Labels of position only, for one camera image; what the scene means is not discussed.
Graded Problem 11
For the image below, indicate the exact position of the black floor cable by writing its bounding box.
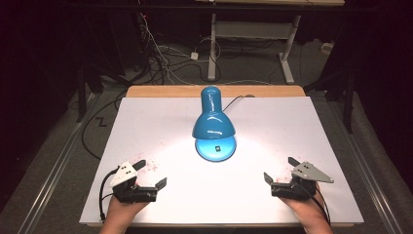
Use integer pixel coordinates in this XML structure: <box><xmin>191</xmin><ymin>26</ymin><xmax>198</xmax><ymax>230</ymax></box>
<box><xmin>80</xmin><ymin>92</ymin><xmax>128</xmax><ymax>161</ymax></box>

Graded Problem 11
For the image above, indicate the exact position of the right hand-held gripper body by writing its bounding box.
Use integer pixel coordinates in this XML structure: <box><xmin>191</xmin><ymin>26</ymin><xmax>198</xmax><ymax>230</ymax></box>
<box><xmin>271</xmin><ymin>161</ymin><xmax>335</xmax><ymax>201</ymax></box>

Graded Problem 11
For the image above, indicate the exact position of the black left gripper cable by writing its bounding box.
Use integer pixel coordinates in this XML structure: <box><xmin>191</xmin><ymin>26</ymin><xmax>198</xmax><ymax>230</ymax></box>
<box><xmin>98</xmin><ymin>167</ymin><xmax>121</xmax><ymax>222</ymax></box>

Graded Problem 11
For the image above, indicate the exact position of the white floor box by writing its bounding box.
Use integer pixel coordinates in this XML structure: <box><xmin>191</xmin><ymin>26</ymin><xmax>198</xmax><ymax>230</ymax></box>
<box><xmin>320</xmin><ymin>42</ymin><xmax>335</xmax><ymax>56</ymax></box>

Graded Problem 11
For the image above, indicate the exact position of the person's left hand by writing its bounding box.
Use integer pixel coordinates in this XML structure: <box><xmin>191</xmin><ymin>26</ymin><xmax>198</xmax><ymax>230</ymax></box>
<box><xmin>106</xmin><ymin>195</ymin><xmax>149</xmax><ymax>225</ymax></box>

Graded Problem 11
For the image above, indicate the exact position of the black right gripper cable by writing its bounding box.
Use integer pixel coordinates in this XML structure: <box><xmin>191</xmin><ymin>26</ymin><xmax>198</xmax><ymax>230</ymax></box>
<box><xmin>300</xmin><ymin>183</ymin><xmax>332</xmax><ymax>227</ymax></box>

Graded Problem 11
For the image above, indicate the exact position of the person's right hand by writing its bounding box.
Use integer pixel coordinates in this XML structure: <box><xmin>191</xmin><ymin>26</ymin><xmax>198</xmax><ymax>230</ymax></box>
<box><xmin>280</xmin><ymin>190</ymin><xmax>327</xmax><ymax>225</ymax></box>

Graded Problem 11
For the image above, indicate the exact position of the metal floor rail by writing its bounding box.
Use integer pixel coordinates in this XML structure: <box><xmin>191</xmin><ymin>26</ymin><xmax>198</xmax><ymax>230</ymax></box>
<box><xmin>18</xmin><ymin>94</ymin><xmax>100</xmax><ymax>234</ymax></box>
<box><xmin>324</xmin><ymin>97</ymin><xmax>405</xmax><ymax>234</ymax></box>

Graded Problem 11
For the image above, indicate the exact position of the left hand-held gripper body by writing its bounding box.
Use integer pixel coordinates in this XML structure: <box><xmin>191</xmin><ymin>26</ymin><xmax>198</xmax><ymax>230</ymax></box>
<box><xmin>109</xmin><ymin>161</ymin><xmax>160</xmax><ymax>205</ymax></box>

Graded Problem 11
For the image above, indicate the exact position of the black stand leg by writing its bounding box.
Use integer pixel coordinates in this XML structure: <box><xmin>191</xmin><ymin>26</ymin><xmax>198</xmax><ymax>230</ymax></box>
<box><xmin>75</xmin><ymin>62</ymin><xmax>88</xmax><ymax>124</ymax></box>

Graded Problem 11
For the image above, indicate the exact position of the blue desk lamp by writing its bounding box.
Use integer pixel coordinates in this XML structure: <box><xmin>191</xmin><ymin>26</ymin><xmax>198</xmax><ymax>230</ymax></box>
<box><xmin>191</xmin><ymin>85</ymin><xmax>238</xmax><ymax>163</ymax></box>

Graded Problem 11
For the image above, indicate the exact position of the black lamp cable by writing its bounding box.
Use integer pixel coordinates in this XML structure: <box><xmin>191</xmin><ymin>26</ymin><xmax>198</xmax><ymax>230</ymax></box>
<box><xmin>222</xmin><ymin>94</ymin><xmax>256</xmax><ymax>111</ymax></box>

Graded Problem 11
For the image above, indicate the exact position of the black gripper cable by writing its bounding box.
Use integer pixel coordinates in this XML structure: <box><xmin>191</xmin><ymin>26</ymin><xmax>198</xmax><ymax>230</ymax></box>
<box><xmin>300</xmin><ymin>183</ymin><xmax>332</xmax><ymax>227</ymax></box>
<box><xmin>98</xmin><ymin>167</ymin><xmax>121</xmax><ymax>222</ymax></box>

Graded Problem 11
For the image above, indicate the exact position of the white metal desk frame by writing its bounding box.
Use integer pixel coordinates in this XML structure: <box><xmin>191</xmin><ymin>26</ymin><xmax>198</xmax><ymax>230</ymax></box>
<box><xmin>206</xmin><ymin>13</ymin><xmax>302</xmax><ymax>85</ymax></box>

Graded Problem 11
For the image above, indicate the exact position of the white table sheet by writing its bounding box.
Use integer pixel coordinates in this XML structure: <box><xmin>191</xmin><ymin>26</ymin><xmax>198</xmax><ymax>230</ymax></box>
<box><xmin>79</xmin><ymin>96</ymin><xmax>365</xmax><ymax>225</ymax></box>

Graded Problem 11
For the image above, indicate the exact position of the bundle of floor cables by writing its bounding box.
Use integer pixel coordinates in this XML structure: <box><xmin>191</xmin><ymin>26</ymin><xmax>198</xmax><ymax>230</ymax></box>
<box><xmin>135</xmin><ymin>9</ymin><xmax>225</xmax><ymax>86</ymax></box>

